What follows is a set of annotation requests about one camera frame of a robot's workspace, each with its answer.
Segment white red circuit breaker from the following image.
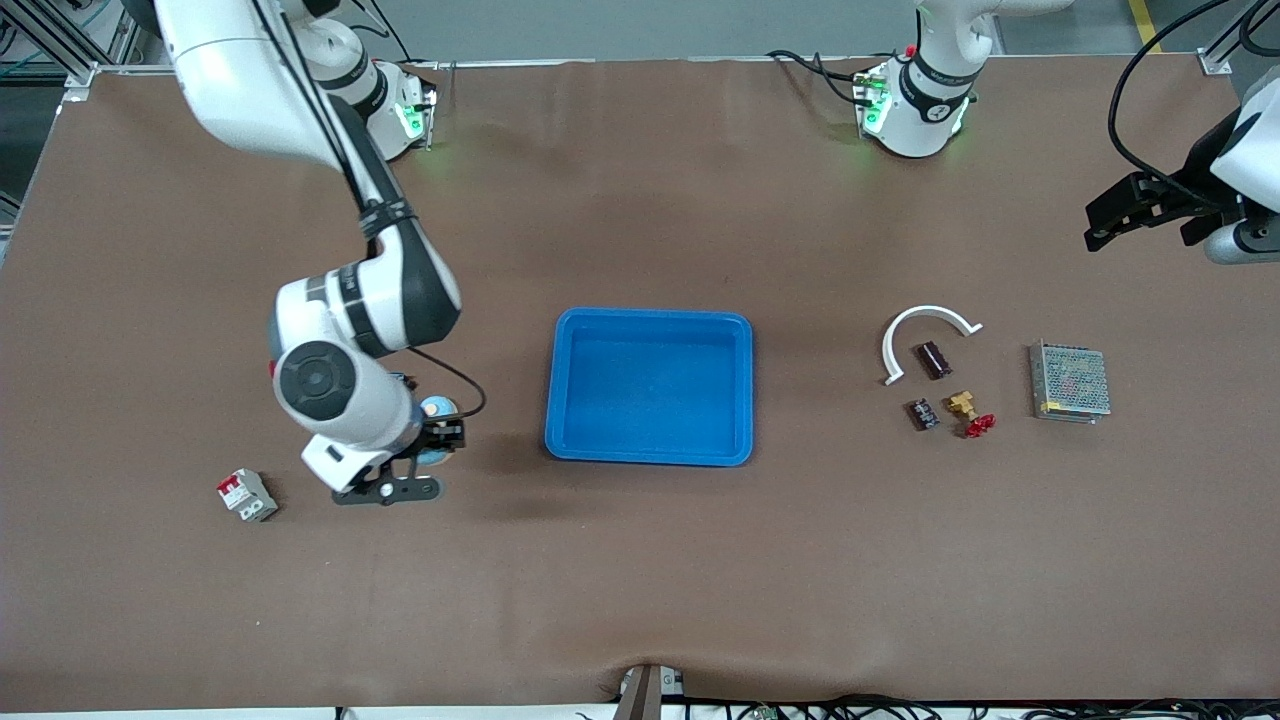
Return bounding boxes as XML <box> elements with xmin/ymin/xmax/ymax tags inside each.
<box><xmin>217</xmin><ymin>468</ymin><xmax>279</xmax><ymax>523</ymax></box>

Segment perforated metal power supply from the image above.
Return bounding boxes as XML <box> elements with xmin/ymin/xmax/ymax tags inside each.
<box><xmin>1028</xmin><ymin>341</ymin><xmax>1113</xmax><ymax>425</ymax></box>

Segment blue plastic tray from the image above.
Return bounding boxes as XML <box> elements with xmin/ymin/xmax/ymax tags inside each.
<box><xmin>545</xmin><ymin>307</ymin><xmax>754</xmax><ymax>468</ymax></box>

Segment brown table cover mat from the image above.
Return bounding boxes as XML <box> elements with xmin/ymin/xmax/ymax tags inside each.
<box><xmin>0</xmin><ymin>55</ymin><xmax>1280</xmax><ymax>713</ymax></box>

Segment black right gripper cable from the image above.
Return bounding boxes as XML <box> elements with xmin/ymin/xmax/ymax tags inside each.
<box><xmin>405</xmin><ymin>345</ymin><xmax>488</xmax><ymax>421</ymax></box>

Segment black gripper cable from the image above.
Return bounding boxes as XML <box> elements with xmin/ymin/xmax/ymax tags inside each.
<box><xmin>1108</xmin><ymin>0</ymin><xmax>1280</xmax><ymax>196</ymax></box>
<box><xmin>405</xmin><ymin>345</ymin><xmax>488</xmax><ymax>421</ymax></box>

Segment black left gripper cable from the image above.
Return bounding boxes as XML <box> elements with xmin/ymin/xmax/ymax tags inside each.
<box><xmin>1108</xmin><ymin>0</ymin><xmax>1280</xmax><ymax>196</ymax></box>

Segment aluminium frame post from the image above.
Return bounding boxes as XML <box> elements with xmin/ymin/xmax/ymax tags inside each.
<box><xmin>1198</xmin><ymin>0</ymin><xmax>1280</xmax><ymax>77</ymax></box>
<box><xmin>0</xmin><ymin>0</ymin><xmax>151</xmax><ymax>91</ymax></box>

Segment white curved plastic bracket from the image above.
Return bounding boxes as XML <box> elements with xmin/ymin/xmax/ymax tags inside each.
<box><xmin>881</xmin><ymin>305</ymin><xmax>984</xmax><ymax>387</ymax></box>

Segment brass valve red handle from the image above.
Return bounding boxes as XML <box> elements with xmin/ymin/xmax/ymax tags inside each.
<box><xmin>946</xmin><ymin>390</ymin><xmax>997</xmax><ymax>439</ymax></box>

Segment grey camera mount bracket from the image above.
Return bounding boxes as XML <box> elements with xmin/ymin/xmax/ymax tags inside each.
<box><xmin>612</xmin><ymin>663</ymin><xmax>686</xmax><ymax>720</ymax></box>

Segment black cable bundle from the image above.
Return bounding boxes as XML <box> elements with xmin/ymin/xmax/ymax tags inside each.
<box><xmin>685</xmin><ymin>693</ymin><xmax>1280</xmax><ymax>720</ymax></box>

